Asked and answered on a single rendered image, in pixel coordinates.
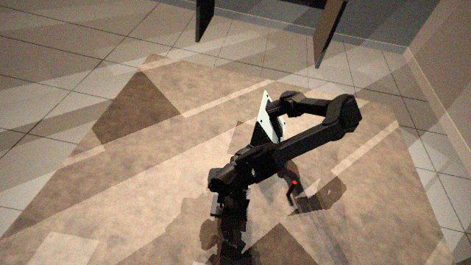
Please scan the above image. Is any red peg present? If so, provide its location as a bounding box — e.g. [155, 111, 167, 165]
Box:
[286, 180, 297, 197]

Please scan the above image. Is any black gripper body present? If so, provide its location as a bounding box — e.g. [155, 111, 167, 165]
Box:
[223, 180, 248, 216]

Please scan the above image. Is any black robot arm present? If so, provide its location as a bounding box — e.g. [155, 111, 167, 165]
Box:
[208, 91, 362, 197]

